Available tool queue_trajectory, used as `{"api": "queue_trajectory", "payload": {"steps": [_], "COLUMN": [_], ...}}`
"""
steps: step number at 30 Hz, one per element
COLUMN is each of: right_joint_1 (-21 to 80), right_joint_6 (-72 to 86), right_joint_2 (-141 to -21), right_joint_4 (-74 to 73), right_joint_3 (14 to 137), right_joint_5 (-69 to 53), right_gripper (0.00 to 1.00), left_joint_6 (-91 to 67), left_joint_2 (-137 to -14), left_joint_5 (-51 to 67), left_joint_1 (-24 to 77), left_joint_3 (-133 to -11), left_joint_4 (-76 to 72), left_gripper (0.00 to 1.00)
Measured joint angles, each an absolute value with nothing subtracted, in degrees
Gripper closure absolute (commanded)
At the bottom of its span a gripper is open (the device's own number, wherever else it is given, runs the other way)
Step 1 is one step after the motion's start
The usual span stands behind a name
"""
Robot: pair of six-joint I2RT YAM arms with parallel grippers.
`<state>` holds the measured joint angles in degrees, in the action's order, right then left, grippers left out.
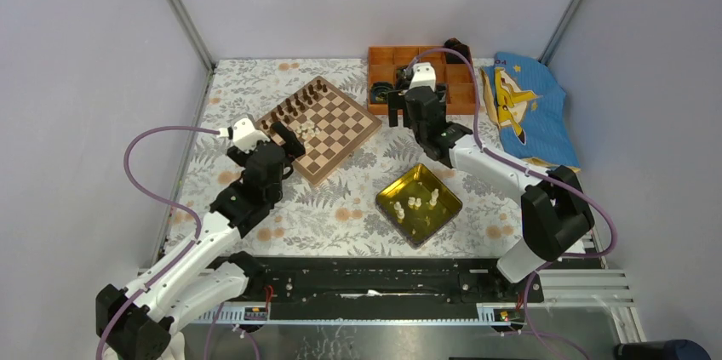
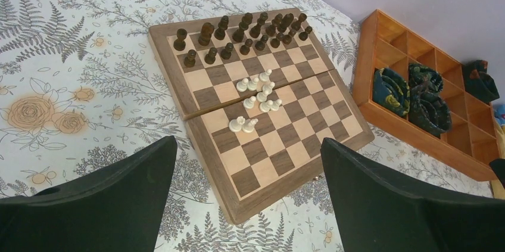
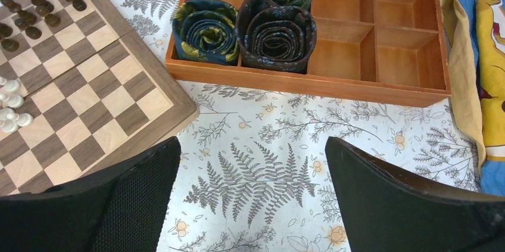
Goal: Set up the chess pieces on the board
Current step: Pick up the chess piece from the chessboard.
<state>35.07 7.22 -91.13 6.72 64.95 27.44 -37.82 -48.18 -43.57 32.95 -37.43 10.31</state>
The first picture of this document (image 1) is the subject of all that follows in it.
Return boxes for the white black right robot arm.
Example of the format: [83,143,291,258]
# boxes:
[387,86,594,302]

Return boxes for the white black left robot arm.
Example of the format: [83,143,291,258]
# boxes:
[95,118,306,359]

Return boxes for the wooden chess board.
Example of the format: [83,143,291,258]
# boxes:
[255,77,381,186]

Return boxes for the white pawn cluster piece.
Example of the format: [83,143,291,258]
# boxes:
[295,123,318,142]

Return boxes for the orange compartment tray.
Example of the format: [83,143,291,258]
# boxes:
[366,46,477,116]

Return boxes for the gold metal tin tray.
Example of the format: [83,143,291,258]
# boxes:
[375,163,463,249]

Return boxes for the blue pikachu cloth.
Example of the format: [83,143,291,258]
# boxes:
[480,52,581,173]

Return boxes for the dark blue cylinder object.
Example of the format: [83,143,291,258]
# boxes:
[612,339,711,360]

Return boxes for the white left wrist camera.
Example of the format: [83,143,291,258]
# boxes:
[221,117,270,153]

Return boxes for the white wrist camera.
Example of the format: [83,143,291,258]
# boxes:
[408,62,437,91]
[221,117,270,153]

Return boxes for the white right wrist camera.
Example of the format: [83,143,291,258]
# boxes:
[408,62,437,91]

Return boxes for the black rolled strap corner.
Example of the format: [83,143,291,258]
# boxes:
[444,37,473,65]

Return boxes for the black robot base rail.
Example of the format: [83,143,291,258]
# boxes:
[230,256,544,322]

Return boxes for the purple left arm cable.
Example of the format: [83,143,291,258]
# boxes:
[95,124,233,360]

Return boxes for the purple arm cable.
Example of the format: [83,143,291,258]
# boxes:
[95,124,233,360]
[414,47,619,360]

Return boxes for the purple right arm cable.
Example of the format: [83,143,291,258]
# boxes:
[414,47,619,360]

